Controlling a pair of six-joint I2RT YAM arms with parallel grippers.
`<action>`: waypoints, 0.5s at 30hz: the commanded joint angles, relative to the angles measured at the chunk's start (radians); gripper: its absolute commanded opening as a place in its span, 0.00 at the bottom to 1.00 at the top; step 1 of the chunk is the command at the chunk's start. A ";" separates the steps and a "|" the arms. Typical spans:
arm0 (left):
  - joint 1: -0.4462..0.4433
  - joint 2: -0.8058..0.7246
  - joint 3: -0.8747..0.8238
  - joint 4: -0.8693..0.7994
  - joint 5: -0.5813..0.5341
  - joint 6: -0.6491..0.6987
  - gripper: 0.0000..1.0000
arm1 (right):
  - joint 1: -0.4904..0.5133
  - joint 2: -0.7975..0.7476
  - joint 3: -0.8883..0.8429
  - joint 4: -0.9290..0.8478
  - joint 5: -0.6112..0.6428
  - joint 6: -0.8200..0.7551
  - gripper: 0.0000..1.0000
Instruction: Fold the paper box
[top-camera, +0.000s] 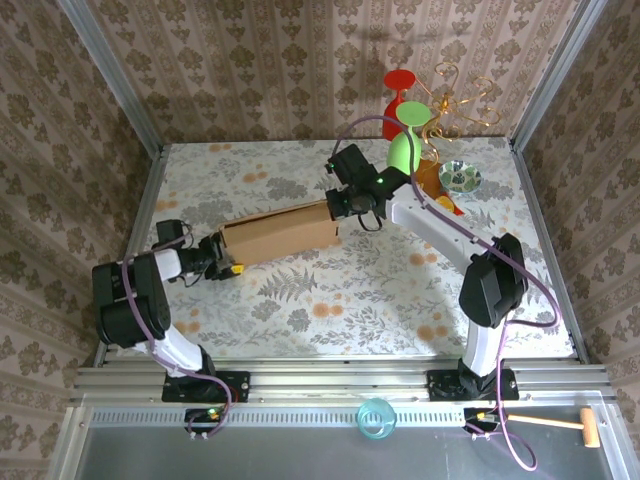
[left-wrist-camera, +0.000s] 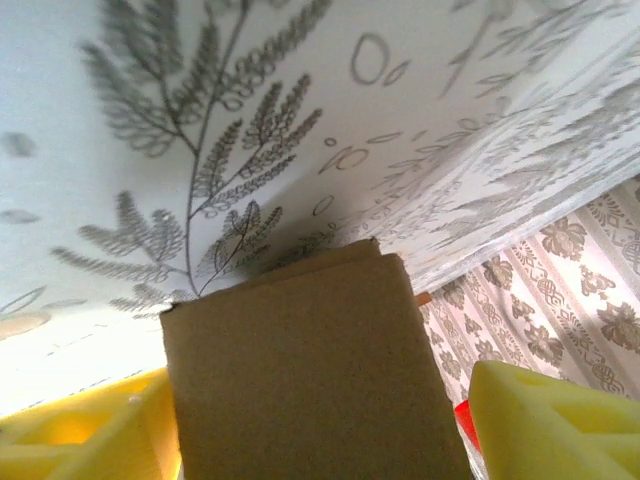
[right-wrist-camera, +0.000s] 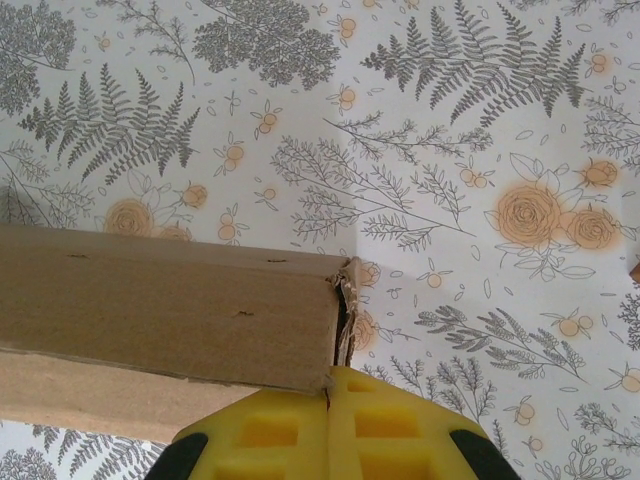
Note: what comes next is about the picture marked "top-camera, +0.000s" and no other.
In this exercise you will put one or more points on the brown cardboard box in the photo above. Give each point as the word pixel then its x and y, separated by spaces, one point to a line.
pixel 280 235

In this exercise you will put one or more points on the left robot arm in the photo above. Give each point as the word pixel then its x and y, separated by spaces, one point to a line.
pixel 130 310

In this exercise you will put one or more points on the green plastic goblet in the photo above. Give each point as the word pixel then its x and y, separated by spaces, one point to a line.
pixel 400 152

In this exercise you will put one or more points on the brown wooden board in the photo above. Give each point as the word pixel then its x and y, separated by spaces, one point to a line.
pixel 431 177

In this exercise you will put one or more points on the red yellow snack packet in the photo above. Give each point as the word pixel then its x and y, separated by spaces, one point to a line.
pixel 444 202

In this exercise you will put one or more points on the green patterned bowl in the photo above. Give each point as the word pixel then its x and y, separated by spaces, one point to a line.
pixel 460 175

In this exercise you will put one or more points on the red plastic goblet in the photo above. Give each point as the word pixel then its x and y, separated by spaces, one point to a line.
pixel 399 80

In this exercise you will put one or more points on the left black connector board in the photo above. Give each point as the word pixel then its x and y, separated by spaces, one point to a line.
pixel 205 417

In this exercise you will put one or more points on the black connector board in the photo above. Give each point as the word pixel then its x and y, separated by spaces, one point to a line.
pixel 205 417
pixel 480 419

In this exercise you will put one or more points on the blue glass cup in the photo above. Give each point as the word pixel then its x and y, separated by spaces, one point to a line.
pixel 376 419

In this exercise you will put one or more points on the right black connector board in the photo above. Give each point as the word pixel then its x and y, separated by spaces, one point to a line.
pixel 480 419

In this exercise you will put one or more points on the wooden mallet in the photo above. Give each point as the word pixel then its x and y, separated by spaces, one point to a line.
pixel 589 427

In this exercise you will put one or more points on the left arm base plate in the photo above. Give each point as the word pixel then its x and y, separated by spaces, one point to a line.
pixel 240 387

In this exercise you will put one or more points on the aluminium front rail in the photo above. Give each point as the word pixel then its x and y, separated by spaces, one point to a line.
pixel 325 382

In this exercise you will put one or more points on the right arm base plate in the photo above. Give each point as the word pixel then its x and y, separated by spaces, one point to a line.
pixel 437 385

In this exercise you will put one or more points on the aluminium frame post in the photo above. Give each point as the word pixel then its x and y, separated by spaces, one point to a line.
pixel 555 75
pixel 114 75

